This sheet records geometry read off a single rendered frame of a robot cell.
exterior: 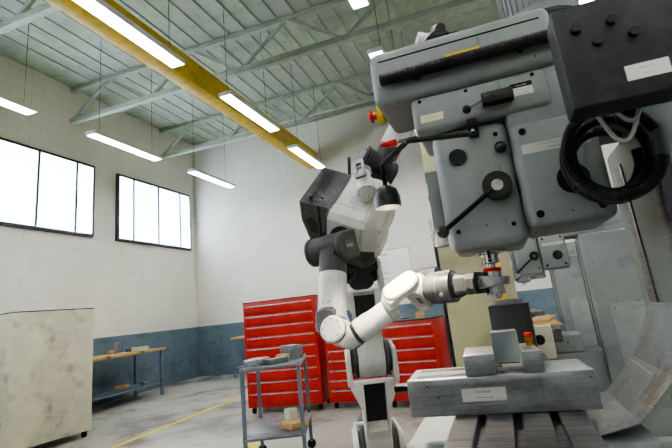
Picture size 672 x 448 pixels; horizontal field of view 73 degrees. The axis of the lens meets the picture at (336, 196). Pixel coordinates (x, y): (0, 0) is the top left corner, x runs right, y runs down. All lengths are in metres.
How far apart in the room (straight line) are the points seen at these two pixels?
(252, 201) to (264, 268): 1.79
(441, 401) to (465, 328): 2.00
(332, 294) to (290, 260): 9.99
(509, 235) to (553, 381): 0.35
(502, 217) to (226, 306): 11.29
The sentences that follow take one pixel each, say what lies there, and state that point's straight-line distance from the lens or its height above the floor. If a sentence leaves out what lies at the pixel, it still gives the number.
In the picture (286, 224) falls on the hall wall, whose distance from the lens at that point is 11.54.
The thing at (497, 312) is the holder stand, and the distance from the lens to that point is 1.55.
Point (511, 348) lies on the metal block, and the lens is 1.04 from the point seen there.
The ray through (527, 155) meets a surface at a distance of 1.19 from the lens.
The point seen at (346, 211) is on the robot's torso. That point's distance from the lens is 1.57.
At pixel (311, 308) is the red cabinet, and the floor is 1.28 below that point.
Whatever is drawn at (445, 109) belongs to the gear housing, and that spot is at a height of 1.68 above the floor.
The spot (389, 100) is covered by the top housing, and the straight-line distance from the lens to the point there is 1.27.
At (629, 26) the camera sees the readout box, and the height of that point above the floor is 1.65.
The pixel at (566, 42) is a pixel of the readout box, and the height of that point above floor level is 1.65.
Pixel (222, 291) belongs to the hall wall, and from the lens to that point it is 12.30.
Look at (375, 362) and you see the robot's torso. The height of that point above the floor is 1.00.
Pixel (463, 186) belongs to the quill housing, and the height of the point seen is 1.47.
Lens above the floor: 1.20
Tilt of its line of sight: 14 degrees up
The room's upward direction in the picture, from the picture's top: 6 degrees counter-clockwise
